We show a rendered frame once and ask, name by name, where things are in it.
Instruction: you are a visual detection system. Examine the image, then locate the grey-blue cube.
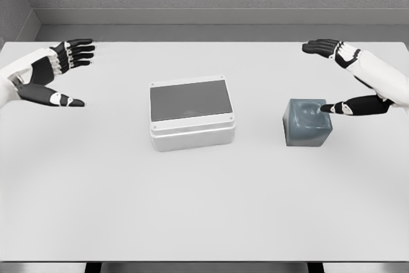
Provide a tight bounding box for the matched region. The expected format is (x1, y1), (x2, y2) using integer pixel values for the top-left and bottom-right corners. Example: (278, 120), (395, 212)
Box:
(282, 98), (334, 148)

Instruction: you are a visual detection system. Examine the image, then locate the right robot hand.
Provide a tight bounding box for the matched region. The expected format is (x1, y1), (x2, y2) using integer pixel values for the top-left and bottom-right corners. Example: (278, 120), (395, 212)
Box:
(302, 38), (409, 116)

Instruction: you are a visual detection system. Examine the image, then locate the white box with grey lid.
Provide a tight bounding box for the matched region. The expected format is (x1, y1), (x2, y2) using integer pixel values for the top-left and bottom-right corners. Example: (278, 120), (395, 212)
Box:
(149, 75), (236, 153)

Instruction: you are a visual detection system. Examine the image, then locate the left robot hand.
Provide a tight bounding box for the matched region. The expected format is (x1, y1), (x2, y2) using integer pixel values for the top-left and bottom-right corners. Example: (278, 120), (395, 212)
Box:
(0, 38), (96, 109)

